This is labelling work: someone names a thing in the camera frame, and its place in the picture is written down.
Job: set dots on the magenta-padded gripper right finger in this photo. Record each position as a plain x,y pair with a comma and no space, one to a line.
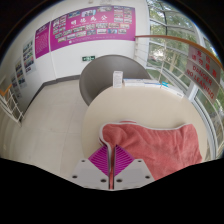
123,163

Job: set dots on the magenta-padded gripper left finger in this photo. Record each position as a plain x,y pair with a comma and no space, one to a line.
100,163

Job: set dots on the pink towel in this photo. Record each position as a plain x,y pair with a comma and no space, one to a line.
160,146

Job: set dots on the small upright white box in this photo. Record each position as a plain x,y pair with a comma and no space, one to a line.
117,79

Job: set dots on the grey round-backed chair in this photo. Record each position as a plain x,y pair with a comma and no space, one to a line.
100,76

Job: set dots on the flat white blue-edged box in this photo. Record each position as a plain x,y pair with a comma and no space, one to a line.
172,90

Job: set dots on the white stair railing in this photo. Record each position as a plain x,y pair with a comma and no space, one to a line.
13,106

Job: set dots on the green exit sign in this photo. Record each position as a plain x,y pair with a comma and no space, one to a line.
88,58

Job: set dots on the clear red-lettered warning sign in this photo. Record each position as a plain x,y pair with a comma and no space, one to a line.
203,71

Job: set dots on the large magenta photo poster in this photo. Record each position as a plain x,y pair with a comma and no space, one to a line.
93,28

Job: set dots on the narrow magenta text poster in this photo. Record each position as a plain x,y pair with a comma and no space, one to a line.
42,40

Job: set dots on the photo collage wall poster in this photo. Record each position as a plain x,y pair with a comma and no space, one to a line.
29,56
20,72

